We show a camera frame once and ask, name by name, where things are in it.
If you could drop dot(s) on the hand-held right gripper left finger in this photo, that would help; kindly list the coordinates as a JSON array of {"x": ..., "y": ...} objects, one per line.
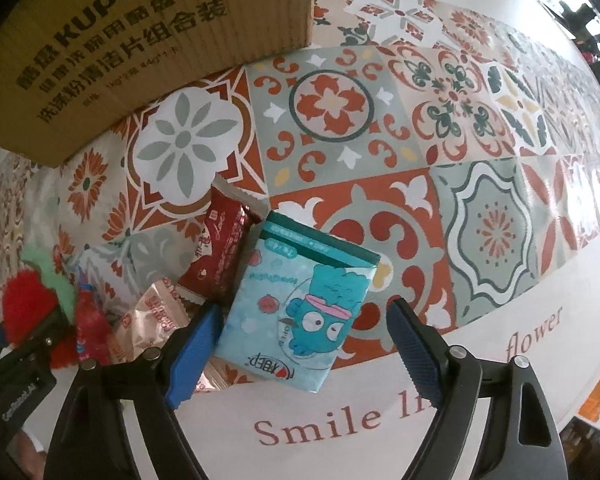
[{"x": 195, "y": 355}]

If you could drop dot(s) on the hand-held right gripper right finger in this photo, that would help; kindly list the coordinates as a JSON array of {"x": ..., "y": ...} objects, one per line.
[{"x": 415, "y": 355}]

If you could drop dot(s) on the red and green plush toy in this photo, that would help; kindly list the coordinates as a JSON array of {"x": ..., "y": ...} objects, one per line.
[{"x": 25, "y": 305}]

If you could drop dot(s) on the red candy wrapper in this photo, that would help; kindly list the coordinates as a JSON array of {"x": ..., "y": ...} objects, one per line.
[{"x": 91, "y": 320}]

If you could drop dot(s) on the pink foil snack packet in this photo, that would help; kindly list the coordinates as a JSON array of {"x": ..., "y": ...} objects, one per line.
[{"x": 150, "y": 315}]

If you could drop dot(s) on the dark red snack packet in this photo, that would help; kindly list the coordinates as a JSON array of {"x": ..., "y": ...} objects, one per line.
[{"x": 220, "y": 245}]

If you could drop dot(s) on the blue cartoon tissue pack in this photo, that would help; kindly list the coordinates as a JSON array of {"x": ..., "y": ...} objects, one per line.
[{"x": 300, "y": 300}]

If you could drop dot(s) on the brown cardboard box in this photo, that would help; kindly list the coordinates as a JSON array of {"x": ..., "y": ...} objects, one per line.
[{"x": 130, "y": 35}]

